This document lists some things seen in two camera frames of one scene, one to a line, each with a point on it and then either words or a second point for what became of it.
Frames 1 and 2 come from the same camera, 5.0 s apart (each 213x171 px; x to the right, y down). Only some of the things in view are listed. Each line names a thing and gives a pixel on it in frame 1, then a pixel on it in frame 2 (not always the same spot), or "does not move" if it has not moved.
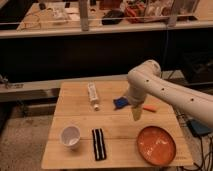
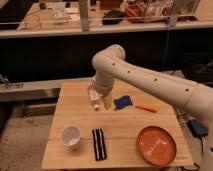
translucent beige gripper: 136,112 → 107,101
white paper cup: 70,136 does not move
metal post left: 84,15 does not move
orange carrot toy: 150,107 does not move
